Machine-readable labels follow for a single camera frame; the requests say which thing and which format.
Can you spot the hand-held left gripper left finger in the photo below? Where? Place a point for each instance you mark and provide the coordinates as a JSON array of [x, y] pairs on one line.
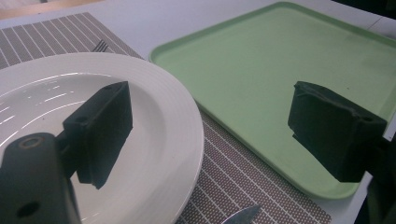
[[99, 133]]

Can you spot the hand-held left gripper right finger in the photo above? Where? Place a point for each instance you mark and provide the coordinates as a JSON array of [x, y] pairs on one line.
[[336, 133]]

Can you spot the white round plate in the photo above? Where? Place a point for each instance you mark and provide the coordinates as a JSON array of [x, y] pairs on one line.
[[158, 112]]

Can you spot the green plastic tray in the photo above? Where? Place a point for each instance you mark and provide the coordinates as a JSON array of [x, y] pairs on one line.
[[249, 77]]

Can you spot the striped woven placemat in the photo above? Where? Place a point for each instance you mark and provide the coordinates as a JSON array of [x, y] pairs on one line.
[[243, 177]]

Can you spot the wooden table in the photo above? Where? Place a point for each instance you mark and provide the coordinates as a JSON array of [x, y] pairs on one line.
[[28, 9]]

